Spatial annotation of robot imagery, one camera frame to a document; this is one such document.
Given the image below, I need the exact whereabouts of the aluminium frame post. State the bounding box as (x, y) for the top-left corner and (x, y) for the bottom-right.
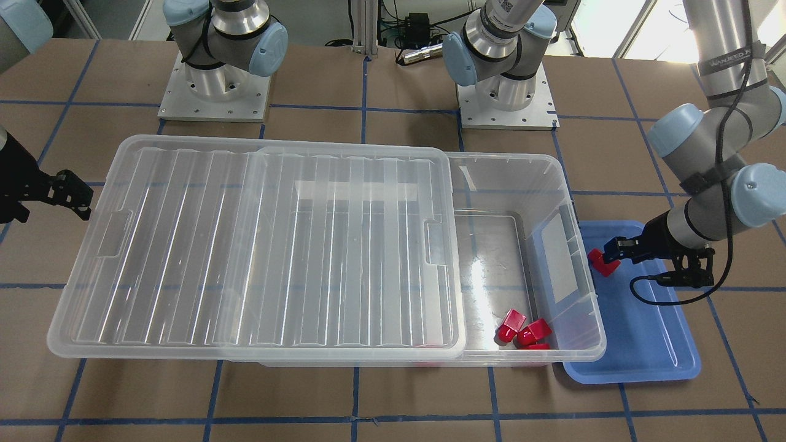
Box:
(350, 0), (379, 59)

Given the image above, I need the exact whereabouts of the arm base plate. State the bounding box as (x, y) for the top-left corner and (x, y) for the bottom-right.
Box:
(158, 53), (273, 123)
(456, 64), (561, 131)

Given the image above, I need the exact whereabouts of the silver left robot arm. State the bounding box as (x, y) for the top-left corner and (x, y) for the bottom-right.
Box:
(443, 1), (784, 263)

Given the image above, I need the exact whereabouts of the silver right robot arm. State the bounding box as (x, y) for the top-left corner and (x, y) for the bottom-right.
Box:
(1, 1), (289, 223)

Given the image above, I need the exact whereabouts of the clear plastic storage box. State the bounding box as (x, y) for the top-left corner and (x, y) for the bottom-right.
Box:
(216, 146), (607, 366)

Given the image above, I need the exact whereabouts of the red block tilted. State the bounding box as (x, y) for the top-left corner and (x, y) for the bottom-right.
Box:
(515, 318), (553, 347)

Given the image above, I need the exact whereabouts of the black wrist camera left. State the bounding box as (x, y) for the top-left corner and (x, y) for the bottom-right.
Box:
(655, 247), (715, 289)

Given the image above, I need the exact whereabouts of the silver metal cylinder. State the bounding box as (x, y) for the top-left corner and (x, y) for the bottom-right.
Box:
(395, 43), (443, 66)

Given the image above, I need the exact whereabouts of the blue plastic tray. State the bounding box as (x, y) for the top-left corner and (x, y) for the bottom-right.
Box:
(563, 220), (702, 384)

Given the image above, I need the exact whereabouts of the red block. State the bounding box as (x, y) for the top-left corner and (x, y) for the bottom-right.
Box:
(520, 343), (551, 351)
(587, 248), (621, 277)
(495, 309), (527, 345)
(515, 318), (553, 347)

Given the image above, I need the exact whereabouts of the clear plastic box lid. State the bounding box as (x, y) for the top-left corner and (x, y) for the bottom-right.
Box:
(47, 135), (467, 366)

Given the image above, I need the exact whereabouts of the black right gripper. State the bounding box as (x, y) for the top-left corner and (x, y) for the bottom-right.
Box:
(1, 128), (95, 224)

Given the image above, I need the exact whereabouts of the red block top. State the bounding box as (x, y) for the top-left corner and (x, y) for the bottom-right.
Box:
(520, 343), (551, 351)

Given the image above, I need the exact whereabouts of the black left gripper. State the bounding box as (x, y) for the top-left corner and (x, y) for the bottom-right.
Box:
(602, 212), (676, 264)

